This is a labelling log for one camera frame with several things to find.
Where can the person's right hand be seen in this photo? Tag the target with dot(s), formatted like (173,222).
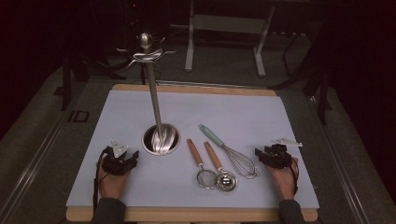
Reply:
(283,183)

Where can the grey metal frame stand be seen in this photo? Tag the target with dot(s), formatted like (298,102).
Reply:
(227,24)

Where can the metal floor rail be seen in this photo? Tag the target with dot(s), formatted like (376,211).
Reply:
(37,161)
(339,161)

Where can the person's left hand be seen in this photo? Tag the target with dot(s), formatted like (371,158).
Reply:
(112,185)

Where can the white table mat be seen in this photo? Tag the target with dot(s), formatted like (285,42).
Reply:
(236,112)

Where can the black stand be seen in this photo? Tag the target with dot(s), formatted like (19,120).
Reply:
(66,81)
(322,93)

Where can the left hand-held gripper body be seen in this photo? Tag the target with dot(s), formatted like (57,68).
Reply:
(115,163)

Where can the steel utensil rack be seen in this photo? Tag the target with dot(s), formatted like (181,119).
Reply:
(154,99)

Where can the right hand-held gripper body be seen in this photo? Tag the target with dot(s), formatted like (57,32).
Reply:
(278,155)

